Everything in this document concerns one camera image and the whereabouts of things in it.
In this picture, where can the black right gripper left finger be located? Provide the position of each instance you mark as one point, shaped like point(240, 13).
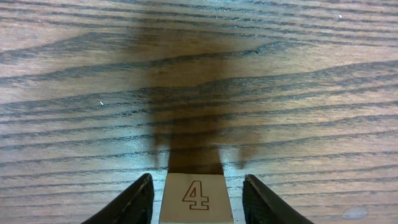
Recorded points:
point(133, 206)

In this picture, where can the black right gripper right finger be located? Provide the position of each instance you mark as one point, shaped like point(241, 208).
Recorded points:
point(263, 206)

